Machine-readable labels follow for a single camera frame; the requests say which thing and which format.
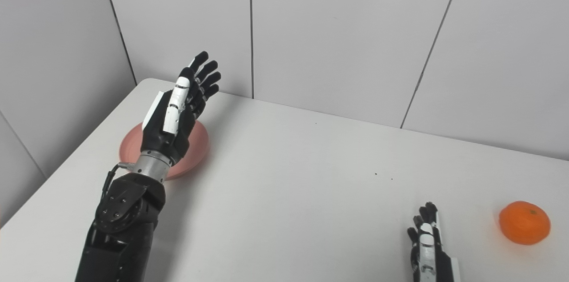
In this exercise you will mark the orange fruit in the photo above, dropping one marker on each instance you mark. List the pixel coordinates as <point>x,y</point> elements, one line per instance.
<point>524,223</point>

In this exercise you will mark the pink round plate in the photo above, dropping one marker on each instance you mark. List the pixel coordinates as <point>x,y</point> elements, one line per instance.
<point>198,144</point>

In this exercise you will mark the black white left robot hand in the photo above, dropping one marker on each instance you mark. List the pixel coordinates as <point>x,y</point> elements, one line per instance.
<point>173,126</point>

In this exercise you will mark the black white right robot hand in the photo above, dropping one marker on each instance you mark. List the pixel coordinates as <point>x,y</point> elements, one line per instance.
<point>433,251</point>

